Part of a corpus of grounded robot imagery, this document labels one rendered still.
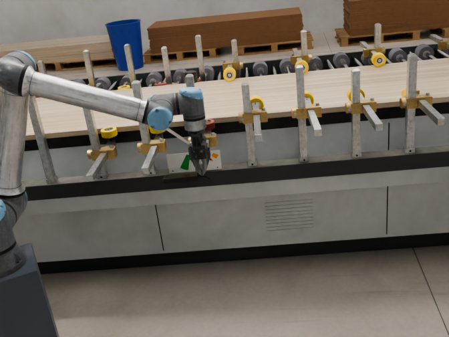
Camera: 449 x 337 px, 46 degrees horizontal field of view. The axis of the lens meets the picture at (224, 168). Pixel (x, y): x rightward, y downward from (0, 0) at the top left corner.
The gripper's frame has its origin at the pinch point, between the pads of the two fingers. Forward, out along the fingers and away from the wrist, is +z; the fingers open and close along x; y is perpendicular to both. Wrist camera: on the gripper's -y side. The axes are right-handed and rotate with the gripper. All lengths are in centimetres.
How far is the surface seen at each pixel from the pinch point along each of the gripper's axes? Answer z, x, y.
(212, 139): -4.0, 3.1, -29.3
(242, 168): 11.7, 15.8, -28.9
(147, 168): -2.3, -23.9, -2.6
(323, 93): -10, 61, -73
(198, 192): 24.4, -7.7, -32.4
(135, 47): 35, -156, -594
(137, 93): -29, -29, -29
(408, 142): 6, 95, -31
